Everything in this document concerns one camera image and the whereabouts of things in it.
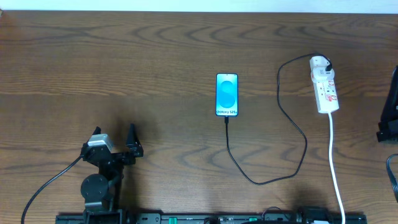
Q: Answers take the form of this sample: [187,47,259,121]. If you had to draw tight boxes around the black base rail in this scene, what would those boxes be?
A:
[55,213,367,224]

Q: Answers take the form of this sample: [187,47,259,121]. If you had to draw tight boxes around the white power strip cord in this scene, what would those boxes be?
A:
[328,112,346,224]

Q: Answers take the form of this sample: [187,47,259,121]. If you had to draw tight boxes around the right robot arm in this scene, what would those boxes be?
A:
[376,66,397,142]

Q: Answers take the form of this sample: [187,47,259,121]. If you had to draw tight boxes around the blue Galaxy smartphone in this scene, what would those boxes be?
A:
[215,73,239,117]

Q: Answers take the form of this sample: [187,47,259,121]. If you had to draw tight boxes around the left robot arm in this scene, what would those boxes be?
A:
[80,124,144,223]

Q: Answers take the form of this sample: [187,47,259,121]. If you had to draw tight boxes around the white charger plug adapter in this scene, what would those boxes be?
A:
[310,55,332,77]

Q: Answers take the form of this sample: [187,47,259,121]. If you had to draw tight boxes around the white power strip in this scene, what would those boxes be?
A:
[311,68,340,114]

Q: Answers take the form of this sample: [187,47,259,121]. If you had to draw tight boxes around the black USB charging cable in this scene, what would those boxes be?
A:
[223,52,333,186]

